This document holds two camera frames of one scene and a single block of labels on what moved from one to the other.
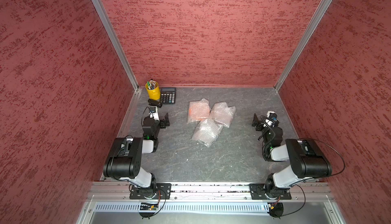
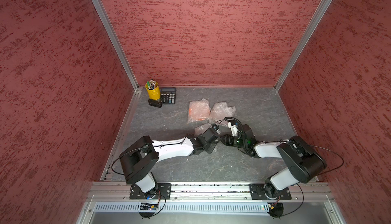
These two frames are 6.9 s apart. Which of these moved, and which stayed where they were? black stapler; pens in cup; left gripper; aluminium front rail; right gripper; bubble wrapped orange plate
Moved: right gripper; left gripper
Stayed: black stapler; pens in cup; bubble wrapped orange plate; aluminium front rail
